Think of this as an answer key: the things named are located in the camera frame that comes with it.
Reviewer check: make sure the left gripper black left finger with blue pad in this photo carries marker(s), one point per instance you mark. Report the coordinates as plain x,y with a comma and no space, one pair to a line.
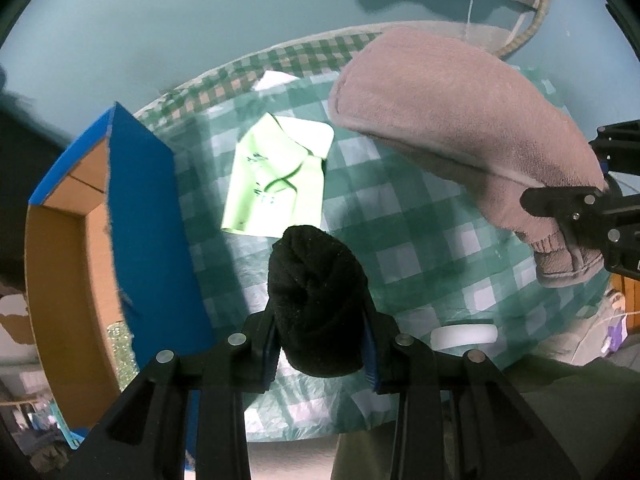
143,434

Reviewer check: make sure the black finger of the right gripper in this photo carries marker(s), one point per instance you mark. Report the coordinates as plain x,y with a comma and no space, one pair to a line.
560,202

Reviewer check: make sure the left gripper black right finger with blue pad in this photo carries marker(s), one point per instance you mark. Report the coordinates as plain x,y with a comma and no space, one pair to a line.
458,417

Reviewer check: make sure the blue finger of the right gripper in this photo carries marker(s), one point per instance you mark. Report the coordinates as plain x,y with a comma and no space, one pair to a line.
617,146

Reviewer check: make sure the grey-brown fleece pouch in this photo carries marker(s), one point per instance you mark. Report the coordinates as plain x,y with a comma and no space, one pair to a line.
465,116

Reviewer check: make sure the black sock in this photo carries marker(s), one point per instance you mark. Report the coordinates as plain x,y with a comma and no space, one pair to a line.
319,295

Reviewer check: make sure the light green cloth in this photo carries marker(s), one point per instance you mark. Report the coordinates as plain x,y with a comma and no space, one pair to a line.
277,177

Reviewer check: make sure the teal labelled box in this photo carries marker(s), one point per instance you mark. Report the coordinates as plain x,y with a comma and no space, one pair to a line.
73,440

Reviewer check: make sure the green sequin pouch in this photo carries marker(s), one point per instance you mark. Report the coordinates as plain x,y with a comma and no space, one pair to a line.
126,368

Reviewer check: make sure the blue cardboard box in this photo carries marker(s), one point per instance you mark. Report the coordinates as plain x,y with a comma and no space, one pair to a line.
105,243

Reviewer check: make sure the white paper card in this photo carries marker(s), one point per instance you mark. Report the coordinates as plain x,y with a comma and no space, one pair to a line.
271,79

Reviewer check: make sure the braided rope handle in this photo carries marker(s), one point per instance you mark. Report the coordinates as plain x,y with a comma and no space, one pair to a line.
520,40

